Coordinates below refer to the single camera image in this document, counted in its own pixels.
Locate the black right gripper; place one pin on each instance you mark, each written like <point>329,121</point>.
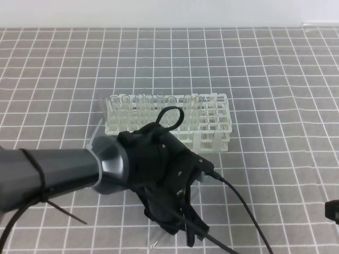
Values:
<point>332,210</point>

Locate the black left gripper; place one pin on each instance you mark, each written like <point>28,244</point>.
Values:
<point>164,167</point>

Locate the clear glass test tube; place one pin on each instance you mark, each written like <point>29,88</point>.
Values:
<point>153,244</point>

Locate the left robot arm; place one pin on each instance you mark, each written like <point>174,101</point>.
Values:
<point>29,177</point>

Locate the white plastic test tube rack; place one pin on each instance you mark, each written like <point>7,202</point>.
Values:
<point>214,129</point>

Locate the grey checkered tablecloth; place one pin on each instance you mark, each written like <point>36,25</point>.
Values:
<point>282,88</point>

